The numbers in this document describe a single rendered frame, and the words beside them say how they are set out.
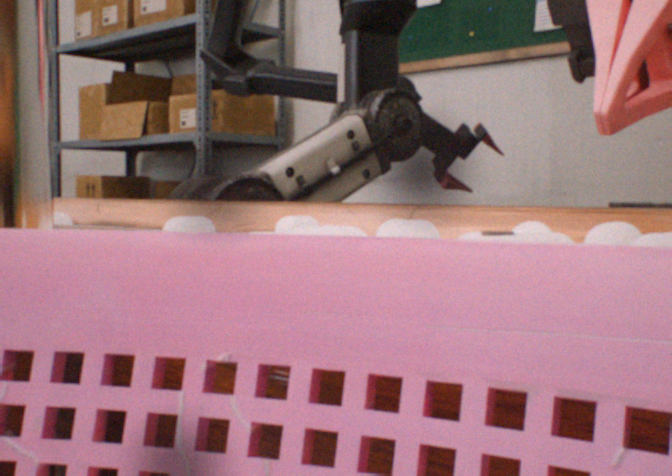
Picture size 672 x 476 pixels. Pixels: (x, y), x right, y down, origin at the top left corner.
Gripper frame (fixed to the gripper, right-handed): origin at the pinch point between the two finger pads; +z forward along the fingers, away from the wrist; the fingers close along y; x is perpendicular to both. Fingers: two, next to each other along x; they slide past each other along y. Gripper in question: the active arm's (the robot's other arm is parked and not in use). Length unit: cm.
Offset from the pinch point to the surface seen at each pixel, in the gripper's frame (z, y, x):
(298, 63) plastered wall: -185, -203, 97
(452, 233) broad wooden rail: 0.7, -11.1, 7.9
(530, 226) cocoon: 6.7, -1.8, 1.3
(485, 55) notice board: -175, -113, 96
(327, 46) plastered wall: -188, -187, 92
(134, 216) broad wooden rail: 0.6, -43.3, 8.0
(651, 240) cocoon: 11.2, 5.4, -2.4
